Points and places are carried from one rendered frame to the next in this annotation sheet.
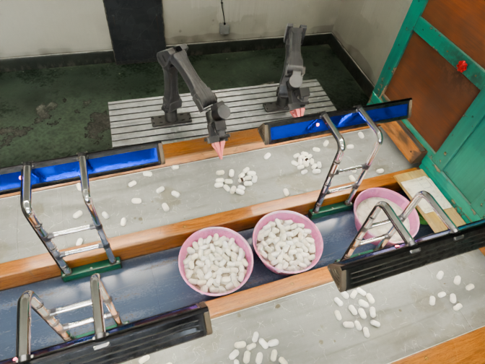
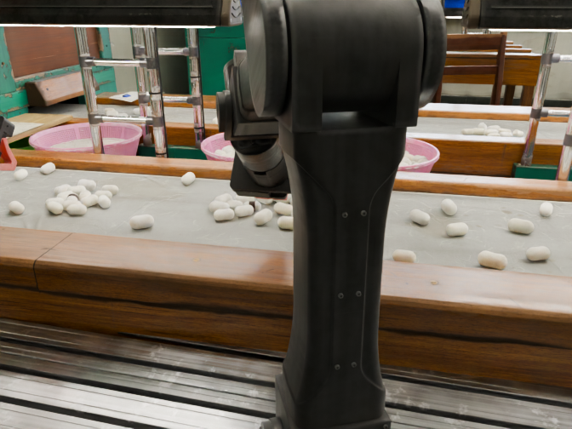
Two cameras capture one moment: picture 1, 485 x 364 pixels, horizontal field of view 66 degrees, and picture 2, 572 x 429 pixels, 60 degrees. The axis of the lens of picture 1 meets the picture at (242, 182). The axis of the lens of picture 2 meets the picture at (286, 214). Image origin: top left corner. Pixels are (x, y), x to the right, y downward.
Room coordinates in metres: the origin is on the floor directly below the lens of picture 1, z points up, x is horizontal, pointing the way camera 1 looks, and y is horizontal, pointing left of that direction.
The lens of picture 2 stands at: (1.61, 0.51, 1.08)
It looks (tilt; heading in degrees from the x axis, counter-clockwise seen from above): 23 degrees down; 216
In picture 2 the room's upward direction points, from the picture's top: straight up
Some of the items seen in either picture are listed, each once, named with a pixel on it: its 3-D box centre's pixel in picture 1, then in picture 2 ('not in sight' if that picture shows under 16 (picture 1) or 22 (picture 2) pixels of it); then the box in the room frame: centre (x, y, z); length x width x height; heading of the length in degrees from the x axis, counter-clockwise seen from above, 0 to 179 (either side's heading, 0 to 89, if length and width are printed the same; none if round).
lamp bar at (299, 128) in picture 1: (339, 117); (59, 1); (1.09, -0.33, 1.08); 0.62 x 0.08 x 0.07; 115
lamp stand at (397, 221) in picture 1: (390, 251); (179, 71); (0.65, -0.52, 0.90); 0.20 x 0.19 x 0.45; 115
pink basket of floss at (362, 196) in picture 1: (382, 219); (90, 151); (0.91, -0.60, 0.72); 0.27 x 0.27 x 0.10
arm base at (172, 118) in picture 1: (170, 114); not in sight; (1.39, 0.40, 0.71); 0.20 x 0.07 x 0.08; 112
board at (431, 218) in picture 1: (430, 201); (9, 129); (1.00, -0.80, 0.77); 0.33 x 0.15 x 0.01; 25
